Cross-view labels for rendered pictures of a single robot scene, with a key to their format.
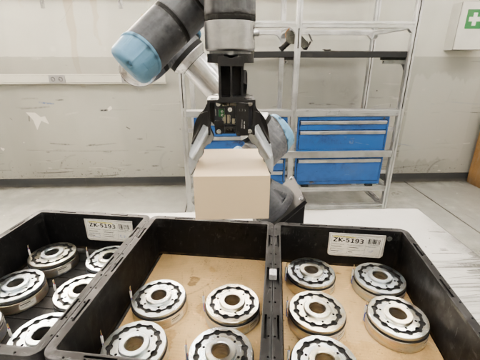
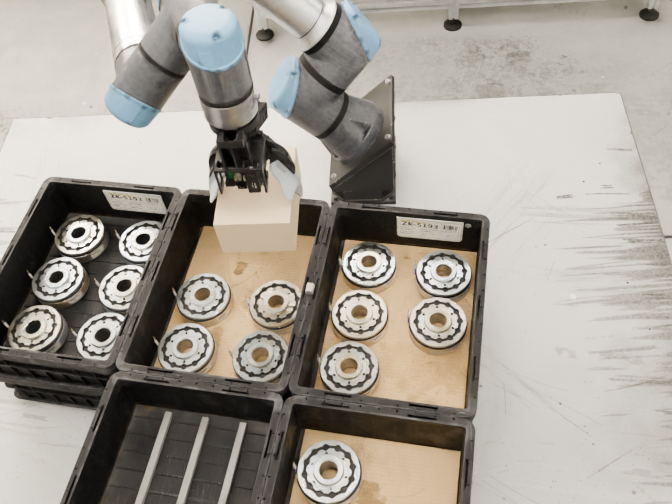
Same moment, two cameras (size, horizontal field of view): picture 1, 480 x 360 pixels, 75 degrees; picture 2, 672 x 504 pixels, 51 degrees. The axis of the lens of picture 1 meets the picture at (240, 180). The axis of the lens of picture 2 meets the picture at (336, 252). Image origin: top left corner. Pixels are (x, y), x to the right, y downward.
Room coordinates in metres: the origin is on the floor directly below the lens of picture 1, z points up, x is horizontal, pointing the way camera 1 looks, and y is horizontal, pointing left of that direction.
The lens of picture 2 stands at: (-0.19, -0.23, 1.97)
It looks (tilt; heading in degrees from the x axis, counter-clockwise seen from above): 54 degrees down; 10
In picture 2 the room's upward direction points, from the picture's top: 8 degrees counter-clockwise
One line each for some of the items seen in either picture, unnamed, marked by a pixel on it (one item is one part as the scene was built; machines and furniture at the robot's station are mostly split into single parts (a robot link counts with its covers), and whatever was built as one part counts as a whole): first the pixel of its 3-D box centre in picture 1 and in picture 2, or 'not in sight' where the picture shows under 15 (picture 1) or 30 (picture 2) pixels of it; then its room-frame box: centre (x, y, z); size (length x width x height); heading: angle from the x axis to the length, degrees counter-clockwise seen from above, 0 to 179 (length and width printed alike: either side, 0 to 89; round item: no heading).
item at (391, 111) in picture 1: (292, 112); not in sight; (2.44, -0.41, 0.91); 1.70 x 0.10 x 0.05; 92
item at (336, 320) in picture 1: (316, 310); (359, 314); (0.45, -0.14, 0.86); 0.10 x 0.10 x 0.01
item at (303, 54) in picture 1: (322, 56); not in sight; (2.65, -0.65, 1.32); 1.20 x 0.45 x 0.06; 92
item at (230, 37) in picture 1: (232, 39); (231, 102); (0.51, 0.01, 1.32); 0.08 x 0.08 x 0.05
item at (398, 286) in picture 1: (379, 278); (443, 272); (0.54, -0.29, 0.86); 0.10 x 0.10 x 0.01
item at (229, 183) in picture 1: (231, 180); (259, 199); (0.53, 0.02, 1.08); 0.16 x 0.12 x 0.07; 2
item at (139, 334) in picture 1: (133, 343); (185, 346); (0.37, 0.17, 0.86); 0.05 x 0.05 x 0.01
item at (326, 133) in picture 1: (340, 151); not in sight; (2.42, -0.81, 0.60); 0.72 x 0.03 x 0.56; 92
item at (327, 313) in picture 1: (317, 308); (359, 312); (0.45, -0.14, 0.86); 0.05 x 0.05 x 0.01
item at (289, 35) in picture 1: (296, 39); not in sight; (2.63, -0.43, 1.44); 0.25 x 0.16 x 0.18; 92
